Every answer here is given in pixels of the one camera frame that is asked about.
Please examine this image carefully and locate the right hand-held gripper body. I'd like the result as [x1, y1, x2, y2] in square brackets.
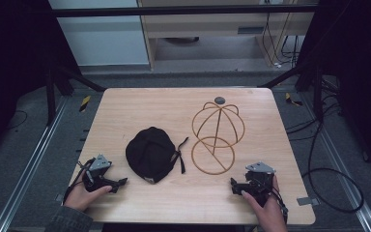
[238, 160, 276, 207]

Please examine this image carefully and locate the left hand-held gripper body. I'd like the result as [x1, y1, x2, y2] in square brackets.
[82, 154, 114, 193]

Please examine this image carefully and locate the person's right hand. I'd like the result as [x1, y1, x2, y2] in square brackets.
[241, 175, 290, 232]

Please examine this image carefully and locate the person's left hand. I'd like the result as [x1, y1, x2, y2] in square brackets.
[63, 169, 113, 213]

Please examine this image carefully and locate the black cap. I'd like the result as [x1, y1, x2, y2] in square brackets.
[125, 126, 190, 186]

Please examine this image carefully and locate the yellow black floor tape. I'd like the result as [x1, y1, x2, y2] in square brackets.
[284, 92, 303, 107]
[78, 95, 92, 113]

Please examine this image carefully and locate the black metal stand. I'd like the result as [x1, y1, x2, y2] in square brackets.
[258, 61, 325, 123]
[44, 61, 107, 127]

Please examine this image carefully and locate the white cabinet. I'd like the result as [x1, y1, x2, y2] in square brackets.
[47, 0, 151, 68]

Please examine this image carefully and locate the black curtain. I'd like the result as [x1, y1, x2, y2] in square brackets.
[0, 0, 82, 162]
[296, 0, 371, 182]

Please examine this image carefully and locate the light wooden desk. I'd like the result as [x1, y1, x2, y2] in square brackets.
[136, 0, 319, 71]

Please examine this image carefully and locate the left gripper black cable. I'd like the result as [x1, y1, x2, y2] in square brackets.
[63, 159, 95, 205]

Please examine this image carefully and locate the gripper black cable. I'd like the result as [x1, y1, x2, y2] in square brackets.
[63, 159, 95, 205]
[270, 184, 290, 224]

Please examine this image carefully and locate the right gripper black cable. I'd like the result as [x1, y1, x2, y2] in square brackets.
[270, 184, 290, 224]

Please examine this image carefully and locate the golden wire hat stand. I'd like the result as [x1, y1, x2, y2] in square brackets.
[190, 101, 246, 176]

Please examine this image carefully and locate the grey table bracket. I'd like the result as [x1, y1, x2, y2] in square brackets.
[296, 196, 321, 207]

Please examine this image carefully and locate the metal floor rail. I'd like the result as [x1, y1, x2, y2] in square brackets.
[0, 96, 70, 232]
[299, 91, 371, 232]

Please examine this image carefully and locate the long black floor cable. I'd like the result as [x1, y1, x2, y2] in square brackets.
[285, 93, 365, 215]

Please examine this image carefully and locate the bundle of hanging cables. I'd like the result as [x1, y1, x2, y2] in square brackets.
[261, 12, 301, 70]

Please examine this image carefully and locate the black horizontal frame bar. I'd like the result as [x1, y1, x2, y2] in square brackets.
[51, 4, 319, 18]

